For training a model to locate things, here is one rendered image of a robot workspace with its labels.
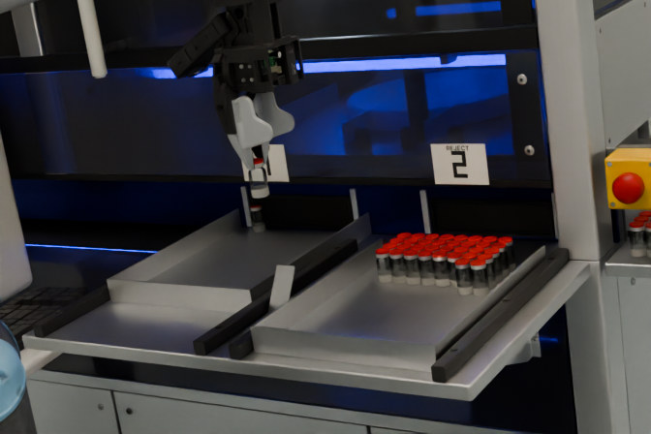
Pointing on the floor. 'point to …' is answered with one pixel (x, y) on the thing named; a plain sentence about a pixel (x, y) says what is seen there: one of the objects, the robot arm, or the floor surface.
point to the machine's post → (580, 181)
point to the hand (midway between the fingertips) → (251, 156)
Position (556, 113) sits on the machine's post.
